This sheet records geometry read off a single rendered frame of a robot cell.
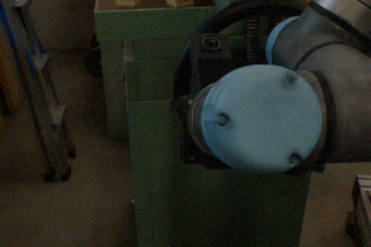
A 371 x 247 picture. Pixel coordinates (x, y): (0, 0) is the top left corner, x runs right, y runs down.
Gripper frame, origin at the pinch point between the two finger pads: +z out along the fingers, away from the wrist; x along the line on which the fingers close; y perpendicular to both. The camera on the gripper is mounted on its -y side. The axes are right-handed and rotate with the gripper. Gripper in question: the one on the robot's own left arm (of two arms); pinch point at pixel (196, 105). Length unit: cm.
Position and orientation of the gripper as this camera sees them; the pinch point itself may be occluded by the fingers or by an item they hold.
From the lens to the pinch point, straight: 61.8
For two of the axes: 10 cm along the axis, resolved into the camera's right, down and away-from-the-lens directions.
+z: -1.1, 0.2, 9.9
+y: 0.3, 10.0, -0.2
